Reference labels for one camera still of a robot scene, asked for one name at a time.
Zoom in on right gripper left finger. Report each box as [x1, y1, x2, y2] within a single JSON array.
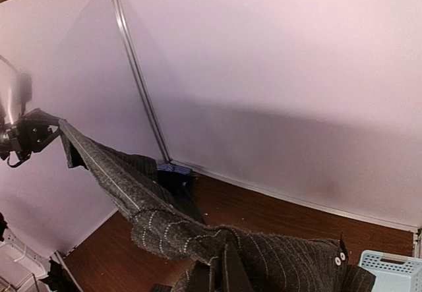
[[187, 262, 216, 292]]

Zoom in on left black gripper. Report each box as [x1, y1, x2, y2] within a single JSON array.
[[1, 112, 61, 167]]

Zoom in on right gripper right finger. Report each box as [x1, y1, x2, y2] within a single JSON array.
[[222, 243, 253, 292]]

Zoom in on black pinstriped long sleeve shirt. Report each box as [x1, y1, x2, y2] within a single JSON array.
[[58, 118, 376, 291]]

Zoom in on blue checked shirt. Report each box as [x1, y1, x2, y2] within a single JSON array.
[[157, 163, 193, 175]]

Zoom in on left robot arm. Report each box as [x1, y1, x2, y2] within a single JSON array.
[[1, 56, 62, 169]]

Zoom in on light blue perforated plastic basket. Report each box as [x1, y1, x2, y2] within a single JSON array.
[[359, 250, 421, 292]]

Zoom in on left aluminium corner post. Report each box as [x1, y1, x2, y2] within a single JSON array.
[[111, 0, 173, 163]]

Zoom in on aluminium corner post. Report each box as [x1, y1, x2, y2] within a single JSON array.
[[413, 227, 421, 255], [111, 0, 173, 163]]

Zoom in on right aluminium corner post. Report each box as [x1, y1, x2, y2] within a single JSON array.
[[413, 227, 421, 255]]

